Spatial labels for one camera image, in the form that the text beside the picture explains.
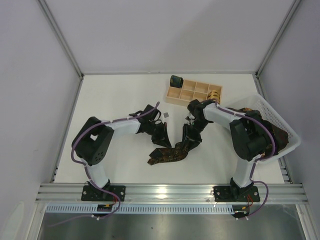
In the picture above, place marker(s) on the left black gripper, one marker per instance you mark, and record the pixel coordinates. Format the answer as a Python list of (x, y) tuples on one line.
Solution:
[(158, 132)]

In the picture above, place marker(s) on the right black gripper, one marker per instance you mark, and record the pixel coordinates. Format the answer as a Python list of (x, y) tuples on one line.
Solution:
[(191, 132)]

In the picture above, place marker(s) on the dark key-patterned tie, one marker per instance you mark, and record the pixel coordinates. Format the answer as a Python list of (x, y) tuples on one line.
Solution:
[(170, 155)]

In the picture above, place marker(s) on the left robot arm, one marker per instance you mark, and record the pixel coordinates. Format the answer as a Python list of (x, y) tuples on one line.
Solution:
[(90, 145)]

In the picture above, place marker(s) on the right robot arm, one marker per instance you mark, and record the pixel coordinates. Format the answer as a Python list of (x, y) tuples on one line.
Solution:
[(212, 112)]

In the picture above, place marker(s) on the pile of dark ties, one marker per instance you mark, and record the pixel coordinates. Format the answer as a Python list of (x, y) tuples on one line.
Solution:
[(277, 130)]

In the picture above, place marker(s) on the wooden compartment box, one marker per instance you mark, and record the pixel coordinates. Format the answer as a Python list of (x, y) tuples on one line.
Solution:
[(191, 90)]

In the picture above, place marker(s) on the rolled gold patterned tie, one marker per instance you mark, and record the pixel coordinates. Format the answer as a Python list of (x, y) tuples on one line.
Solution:
[(214, 95)]

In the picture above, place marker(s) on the rolled dark green tie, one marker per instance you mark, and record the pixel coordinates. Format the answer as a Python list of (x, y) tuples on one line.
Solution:
[(176, 81)]

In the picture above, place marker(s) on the white plastic basket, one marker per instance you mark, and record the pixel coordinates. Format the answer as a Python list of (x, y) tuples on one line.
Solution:
[(255, 101)]

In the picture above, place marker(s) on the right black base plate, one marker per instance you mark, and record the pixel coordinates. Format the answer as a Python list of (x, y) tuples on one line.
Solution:
[(228, 193)]

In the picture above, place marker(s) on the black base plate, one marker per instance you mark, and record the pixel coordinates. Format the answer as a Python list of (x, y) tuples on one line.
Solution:
[(91, 194), (228, 193)]

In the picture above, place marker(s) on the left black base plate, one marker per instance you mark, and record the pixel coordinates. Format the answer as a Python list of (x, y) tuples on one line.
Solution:
[(91, 194)]

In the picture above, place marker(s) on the aluminium mounting rail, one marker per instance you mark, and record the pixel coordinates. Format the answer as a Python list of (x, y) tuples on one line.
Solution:
[(275, 194)]

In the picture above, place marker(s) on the white slotted cable duct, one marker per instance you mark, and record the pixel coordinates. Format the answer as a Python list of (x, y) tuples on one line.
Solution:
[(102, 209)]

